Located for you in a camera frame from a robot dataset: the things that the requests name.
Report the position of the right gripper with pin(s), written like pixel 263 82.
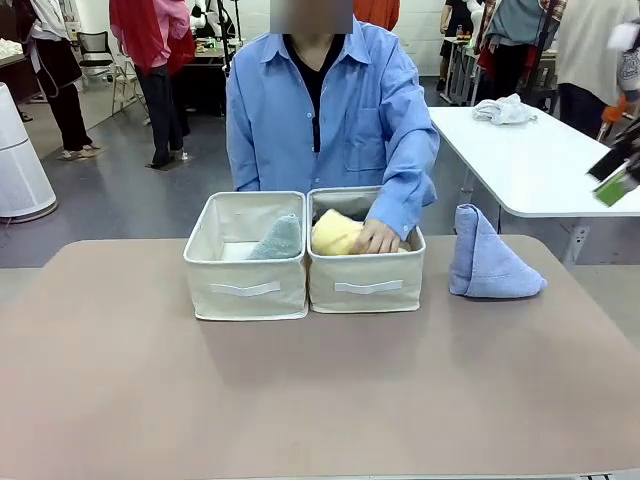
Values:
pixel 629 136

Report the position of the beige fabric storage bin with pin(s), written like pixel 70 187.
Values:
pixel 365 287
pixel 245 290

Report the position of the yellow towel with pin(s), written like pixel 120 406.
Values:
pixel 332 235

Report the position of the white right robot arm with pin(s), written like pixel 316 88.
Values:
pixel 631 67

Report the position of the person's left forearm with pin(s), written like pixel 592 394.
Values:
pixel 400 205

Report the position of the metal folding chair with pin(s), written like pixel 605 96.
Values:
pixel 97 55

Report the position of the person's left hand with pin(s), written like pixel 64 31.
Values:
pixel 376 239

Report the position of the white table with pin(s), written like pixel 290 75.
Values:
pixel 525 165

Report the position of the bystander in grey shirt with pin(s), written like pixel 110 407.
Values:
pixel 587 60

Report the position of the crumpled white cloth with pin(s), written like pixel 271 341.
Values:
pixel 502 110

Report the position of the blue cone-folded towel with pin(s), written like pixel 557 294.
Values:
pixel 490 270

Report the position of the bystander in black shirt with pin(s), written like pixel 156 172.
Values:
pixel 454 30

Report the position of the person in blue shirt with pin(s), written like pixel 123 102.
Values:
pixel 350 125

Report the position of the dark background work table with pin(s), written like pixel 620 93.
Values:
pixel 210 75

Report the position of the bystander in red top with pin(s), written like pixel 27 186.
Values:
pixel 150 60

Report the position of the bystander in dark clothes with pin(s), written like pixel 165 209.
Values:
pixel 57 75

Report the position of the white air purifier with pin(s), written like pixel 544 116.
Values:
pixel 20 165

